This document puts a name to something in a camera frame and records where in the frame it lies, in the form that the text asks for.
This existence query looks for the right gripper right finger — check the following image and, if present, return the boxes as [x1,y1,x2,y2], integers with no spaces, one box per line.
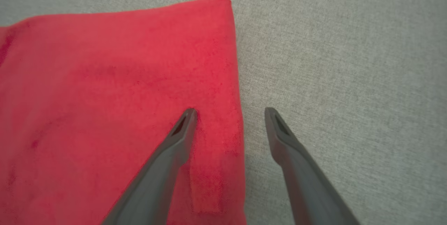
[264,107,360,225]

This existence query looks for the red basketball jersey white sleeves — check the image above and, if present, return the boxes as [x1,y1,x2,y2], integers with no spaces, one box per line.
[0,0,247,225]

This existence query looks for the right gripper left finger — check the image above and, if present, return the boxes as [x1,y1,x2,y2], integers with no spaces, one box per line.
[101,108,198,225]

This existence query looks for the grey fabric sofa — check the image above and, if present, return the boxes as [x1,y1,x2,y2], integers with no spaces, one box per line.
[0,0,447,225]

